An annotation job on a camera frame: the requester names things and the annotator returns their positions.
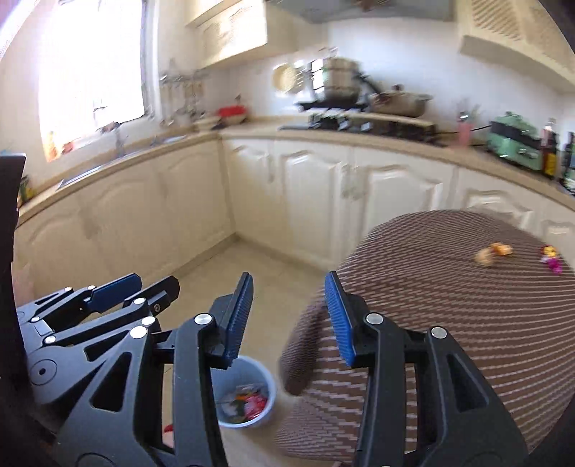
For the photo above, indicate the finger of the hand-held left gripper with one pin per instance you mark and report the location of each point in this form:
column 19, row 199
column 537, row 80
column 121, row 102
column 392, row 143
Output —
column 114, row 291
column 152, row 294

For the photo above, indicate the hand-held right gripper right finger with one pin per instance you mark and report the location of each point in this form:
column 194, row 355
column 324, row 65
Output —
column 339, row 314

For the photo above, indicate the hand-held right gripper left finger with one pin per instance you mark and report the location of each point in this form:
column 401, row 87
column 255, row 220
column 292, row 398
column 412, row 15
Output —
column 238, row 314

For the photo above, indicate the pale blue waste bin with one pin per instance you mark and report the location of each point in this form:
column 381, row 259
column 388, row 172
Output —
column 227, row 375

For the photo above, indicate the heap of mixed wrappers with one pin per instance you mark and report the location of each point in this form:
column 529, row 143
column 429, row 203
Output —
column 249, row 402

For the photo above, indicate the black upright panel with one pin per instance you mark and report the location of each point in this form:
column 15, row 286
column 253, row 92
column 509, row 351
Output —
column 11, row 247

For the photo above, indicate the cream kitchen base cabinets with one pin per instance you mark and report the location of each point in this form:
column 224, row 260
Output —
column 292, row 188

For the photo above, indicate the metal sink faucet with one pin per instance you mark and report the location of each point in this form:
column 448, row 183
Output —
column 118, row 137

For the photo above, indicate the tan crumpled scrap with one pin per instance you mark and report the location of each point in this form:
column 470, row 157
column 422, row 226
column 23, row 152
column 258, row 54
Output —
column 485, row 257

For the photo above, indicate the orange peel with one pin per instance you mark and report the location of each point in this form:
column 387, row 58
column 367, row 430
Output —
column 502, row 249

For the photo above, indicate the beige kitchen countertop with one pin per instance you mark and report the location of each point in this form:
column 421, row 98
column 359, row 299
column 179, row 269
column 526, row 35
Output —
column 269, row 128

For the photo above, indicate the black gas stove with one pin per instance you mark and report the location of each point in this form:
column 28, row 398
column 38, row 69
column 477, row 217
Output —
column 359, row 123

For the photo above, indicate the red kitchen item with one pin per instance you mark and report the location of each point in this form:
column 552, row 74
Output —
column 232, row 113

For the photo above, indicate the hanging utensil rack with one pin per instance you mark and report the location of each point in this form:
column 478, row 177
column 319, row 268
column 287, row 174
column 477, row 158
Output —
column 184, row 94

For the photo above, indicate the steel pan with lid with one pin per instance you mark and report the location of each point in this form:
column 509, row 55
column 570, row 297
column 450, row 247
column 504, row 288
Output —
column 400, row 103

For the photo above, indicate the purple candy wrapper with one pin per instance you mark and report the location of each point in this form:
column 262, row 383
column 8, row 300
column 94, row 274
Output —
column 554, row 265

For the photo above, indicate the pink utensil holder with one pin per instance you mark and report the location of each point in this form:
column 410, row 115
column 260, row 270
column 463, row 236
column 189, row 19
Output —
column 465, row 132

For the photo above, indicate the bright kitchen window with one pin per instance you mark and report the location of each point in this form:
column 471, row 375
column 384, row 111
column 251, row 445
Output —
column 90, row 67

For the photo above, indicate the round woven trivet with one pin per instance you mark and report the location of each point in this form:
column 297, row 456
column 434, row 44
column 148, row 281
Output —
column 284, row 77

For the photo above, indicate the green electric cooker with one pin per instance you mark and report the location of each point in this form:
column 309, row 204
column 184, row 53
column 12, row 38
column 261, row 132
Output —
column 514, row 141

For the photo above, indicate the dark soy sauce bottle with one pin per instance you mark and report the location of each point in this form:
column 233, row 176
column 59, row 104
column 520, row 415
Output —
column 549, row 152

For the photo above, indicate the dark glass bottle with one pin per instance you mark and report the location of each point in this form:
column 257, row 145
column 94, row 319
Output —
column 569, row 161

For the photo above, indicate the grey range hood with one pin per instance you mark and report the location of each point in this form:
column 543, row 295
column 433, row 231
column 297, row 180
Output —
column 359, row 9

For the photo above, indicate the cream lattice wall cabinet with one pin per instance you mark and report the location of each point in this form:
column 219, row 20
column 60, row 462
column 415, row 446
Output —
column 516, row 31

